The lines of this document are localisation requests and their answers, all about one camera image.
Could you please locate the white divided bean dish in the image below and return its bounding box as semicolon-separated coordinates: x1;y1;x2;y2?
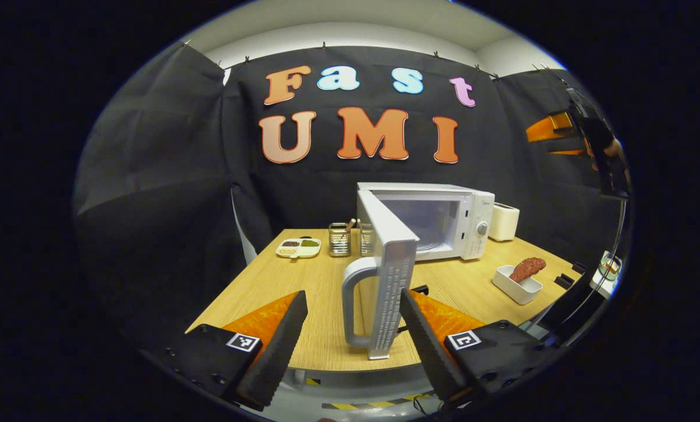
276;237;322;259

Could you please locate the small white shelf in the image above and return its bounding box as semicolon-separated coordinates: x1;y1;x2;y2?
590;251;623;300

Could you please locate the white toaster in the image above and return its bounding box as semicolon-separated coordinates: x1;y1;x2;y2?
489;203;520;242

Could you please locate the black stand pole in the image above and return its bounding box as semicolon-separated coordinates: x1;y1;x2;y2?
537;196;631;352

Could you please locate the white microwave oven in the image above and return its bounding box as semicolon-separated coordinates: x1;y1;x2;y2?
342;182;496;360

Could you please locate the glass cup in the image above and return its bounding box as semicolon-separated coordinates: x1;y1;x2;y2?
597;252;622;281

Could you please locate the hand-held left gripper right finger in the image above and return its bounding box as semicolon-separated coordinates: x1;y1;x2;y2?
399;288;561;405

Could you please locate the white rectangular food tray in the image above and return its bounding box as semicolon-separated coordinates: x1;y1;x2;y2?
493;265;544;305

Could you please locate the brown meat slice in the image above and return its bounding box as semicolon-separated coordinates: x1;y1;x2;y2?
508;257;547;284

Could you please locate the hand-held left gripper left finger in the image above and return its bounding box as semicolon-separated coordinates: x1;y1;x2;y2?
162;290;309;411

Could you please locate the black backdrop cloth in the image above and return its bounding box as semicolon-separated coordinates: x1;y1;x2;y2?
73;44;631;364

